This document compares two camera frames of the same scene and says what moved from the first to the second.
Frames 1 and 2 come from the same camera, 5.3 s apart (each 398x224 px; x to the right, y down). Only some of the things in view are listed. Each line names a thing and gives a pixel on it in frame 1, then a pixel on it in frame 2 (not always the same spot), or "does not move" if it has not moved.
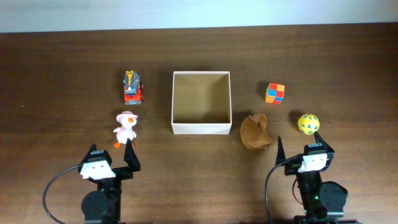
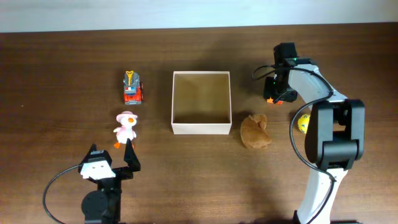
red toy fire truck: x=133 y=88 does not move
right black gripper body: x=291 y=167 to x=278 y=91
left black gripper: x=127 y=173 does not move
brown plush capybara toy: x=254 y=132 does not move
